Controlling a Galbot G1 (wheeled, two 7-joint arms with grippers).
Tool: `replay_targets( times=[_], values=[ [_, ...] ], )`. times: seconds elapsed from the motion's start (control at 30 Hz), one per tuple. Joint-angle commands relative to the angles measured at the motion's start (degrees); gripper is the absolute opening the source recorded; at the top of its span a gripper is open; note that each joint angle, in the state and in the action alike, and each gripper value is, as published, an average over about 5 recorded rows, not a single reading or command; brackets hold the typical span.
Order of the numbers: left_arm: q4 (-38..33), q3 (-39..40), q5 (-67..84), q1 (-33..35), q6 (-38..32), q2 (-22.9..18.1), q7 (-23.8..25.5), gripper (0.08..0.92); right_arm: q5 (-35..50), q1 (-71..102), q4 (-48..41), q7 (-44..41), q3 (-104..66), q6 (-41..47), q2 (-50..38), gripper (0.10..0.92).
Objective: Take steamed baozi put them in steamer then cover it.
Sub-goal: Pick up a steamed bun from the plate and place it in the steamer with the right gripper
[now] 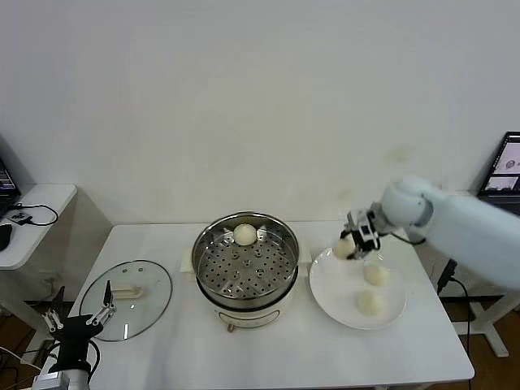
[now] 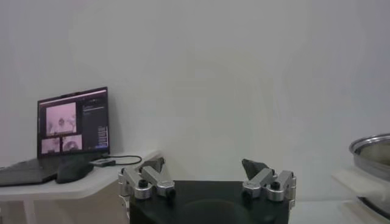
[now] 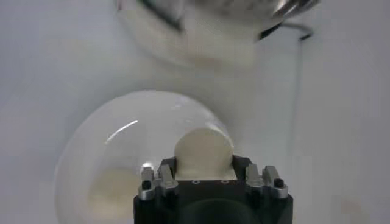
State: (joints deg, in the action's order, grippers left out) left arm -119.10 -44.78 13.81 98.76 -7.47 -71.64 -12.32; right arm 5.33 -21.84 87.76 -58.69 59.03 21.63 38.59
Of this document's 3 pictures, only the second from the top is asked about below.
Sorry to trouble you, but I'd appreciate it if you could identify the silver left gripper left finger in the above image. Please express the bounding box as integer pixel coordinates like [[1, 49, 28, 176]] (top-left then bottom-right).
[[118, 157, 176, 200]]

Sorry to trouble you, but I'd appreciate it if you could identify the perforated stainless steel steamer insert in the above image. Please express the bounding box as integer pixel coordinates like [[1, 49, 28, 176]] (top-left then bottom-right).
[[349, 133, 390, 183]]

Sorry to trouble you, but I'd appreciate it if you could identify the thin black hub cable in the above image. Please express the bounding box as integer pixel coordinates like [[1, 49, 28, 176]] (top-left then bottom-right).
[[103, 155, 143, 166]]

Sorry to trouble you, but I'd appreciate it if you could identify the white electric cooking pot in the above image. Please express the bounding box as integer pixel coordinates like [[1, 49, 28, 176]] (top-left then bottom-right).
[[331, 167, 390, 224]]

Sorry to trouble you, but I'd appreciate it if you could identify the white side desk with mouse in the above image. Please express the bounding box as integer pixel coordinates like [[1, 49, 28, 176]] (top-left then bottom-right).
[[0, 149, 162, 224]]

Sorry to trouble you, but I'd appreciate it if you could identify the black computer mouse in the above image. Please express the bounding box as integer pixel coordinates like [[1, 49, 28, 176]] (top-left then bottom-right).
[[55, 160, 94, 184]]

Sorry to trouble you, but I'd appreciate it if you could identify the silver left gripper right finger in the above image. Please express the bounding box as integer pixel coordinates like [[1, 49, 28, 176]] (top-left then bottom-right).
[[241, 158, 297, 202]]

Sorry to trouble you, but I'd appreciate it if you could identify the black laptop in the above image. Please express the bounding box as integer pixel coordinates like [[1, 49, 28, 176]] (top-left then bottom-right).
[[0, 86, 110, 187]]

